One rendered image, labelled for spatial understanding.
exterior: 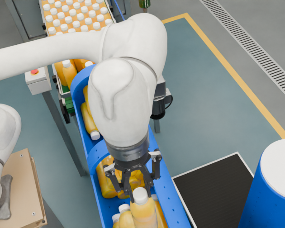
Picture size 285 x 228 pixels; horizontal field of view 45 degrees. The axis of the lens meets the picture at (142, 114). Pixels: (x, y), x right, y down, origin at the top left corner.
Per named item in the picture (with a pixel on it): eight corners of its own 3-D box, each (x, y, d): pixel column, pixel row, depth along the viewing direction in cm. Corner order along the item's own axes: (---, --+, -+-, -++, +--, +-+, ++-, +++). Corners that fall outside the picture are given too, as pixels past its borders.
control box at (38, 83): (32, 95, 176) (25, 81, 168) (29, 70, 189) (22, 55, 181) (51, 90, 177) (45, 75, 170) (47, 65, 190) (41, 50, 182)
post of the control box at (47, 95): (80, 176, 259) (36, 83, 182) (79, 172, 262) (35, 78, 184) (85, 175, 259) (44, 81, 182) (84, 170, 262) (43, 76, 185)
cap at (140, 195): (142, 187, 92) (141, 184, 91) (150, 197, 90) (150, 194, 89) (130, 196, 91) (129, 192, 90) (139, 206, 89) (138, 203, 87)
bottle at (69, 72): (83, 89, 190) (74, 65, 176) (70, 93, 189) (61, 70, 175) (79, 81, 194) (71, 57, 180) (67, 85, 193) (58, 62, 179)
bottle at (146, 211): (149, 211, 106) (143, 180, 93) (163, 228, 102) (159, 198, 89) (130, 225, 104) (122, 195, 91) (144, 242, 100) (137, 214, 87)
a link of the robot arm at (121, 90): (145, 154, 63) (160, 100, 71) (136, 98, 51) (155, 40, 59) (90, 146, 65) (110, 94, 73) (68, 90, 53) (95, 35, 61)
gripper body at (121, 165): (113, 165, 69) (120, 187, 76) (154, 153, 70) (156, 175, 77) (104, 136, 74) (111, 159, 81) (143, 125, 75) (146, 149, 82)
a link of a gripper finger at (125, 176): (133, 167, 75) (126, 168, 75) (129, 193, 83) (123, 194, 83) (128, 153, 78) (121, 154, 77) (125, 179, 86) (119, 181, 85)
